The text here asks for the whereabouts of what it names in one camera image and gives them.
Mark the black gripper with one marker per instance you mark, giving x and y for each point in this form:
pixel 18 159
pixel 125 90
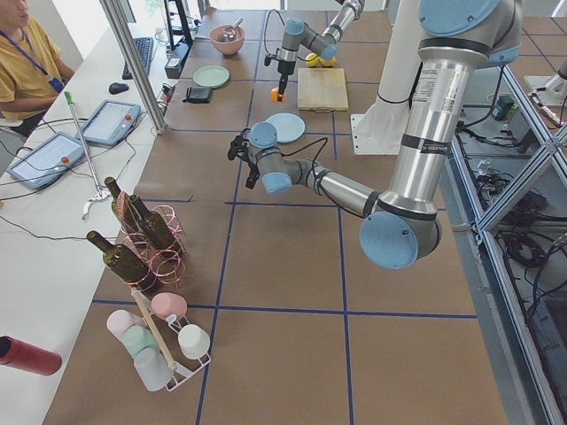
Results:
pixel 284 67
pixel 253 164

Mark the orange fruit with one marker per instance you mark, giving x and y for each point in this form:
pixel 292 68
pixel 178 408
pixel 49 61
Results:
pixel 277 97

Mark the light blue plate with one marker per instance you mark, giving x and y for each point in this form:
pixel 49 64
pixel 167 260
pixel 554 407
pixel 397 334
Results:
pixel 289 127

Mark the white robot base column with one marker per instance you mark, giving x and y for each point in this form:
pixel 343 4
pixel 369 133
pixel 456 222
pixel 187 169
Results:
pixel 378 131

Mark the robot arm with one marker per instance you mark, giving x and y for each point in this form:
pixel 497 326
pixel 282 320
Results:
pixel 297 33
pixel 436 47

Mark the light green plate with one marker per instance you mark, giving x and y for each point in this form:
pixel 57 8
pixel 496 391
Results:
pixel 212 77

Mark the yellow lemon left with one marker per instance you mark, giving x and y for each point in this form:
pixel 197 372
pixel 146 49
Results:
pixel 312 60

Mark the yellow lemon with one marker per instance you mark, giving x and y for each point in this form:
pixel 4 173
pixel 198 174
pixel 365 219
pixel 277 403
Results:
pixel 312 60
pixel 327 62

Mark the bamboo cutting board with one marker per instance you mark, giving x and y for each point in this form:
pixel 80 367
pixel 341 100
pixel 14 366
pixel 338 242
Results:
pixel 322 89

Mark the yellow lemon right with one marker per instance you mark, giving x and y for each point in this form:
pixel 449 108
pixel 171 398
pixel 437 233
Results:
pixel 327 62

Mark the pink bowl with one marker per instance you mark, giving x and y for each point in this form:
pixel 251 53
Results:
pixel 225 46

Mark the metal scoop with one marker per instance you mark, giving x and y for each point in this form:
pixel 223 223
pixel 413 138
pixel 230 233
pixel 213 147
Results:
pixel 229 33

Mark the grey folded cloth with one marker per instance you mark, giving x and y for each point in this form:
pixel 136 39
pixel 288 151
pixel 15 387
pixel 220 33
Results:
pixel 198 95

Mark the dark wine bottle middle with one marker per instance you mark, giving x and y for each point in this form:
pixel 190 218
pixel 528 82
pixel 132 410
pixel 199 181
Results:
pixel 155 229

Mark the dark wine bottle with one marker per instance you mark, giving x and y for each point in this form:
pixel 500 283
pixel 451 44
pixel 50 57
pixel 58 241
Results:
pixel 123 210
pixel 126 264
pixel 155 229

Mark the dark wine bottle rear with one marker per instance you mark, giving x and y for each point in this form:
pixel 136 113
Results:
pixel 123 210

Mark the teach pendant far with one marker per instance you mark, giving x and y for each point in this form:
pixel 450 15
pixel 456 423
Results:
pixel 110 123

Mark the teach pendant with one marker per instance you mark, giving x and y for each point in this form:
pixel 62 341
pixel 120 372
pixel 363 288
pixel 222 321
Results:
pixel 110 123
pixel 47 162

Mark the reacher grabber stick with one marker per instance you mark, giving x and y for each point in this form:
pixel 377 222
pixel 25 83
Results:
pixel 101 193

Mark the dark wine bottle front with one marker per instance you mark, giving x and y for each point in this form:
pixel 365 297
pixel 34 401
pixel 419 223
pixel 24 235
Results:
pixel 126 264

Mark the black computer mouse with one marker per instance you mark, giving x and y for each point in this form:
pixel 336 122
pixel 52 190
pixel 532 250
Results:
pixel 116 88

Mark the white plastic cup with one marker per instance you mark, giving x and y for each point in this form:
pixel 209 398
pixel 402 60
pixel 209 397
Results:
pixel 193 341

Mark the teach pendant near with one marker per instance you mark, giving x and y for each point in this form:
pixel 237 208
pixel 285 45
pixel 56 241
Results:
pixel 47 162

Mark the green plastic cup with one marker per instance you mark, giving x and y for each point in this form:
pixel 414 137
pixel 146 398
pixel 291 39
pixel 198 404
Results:
pixel 137 338

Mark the grey-blue plastic cup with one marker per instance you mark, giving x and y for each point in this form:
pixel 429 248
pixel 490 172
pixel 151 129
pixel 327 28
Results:
pixel 153 369

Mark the seated person yellow shirt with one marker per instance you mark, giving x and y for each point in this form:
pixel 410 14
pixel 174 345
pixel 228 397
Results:
pixel 32 70

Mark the red thermos bottle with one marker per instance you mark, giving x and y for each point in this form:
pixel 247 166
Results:
pixel 28 357

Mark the copper wire bottle rack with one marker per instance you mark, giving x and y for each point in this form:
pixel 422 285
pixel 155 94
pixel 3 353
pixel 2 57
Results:
pixel 167 263

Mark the aluminium frame post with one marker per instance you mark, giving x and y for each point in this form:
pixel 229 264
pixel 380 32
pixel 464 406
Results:
pixel 118 23

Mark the white wire cup rack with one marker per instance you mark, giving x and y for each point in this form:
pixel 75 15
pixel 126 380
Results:
pixel 181 373

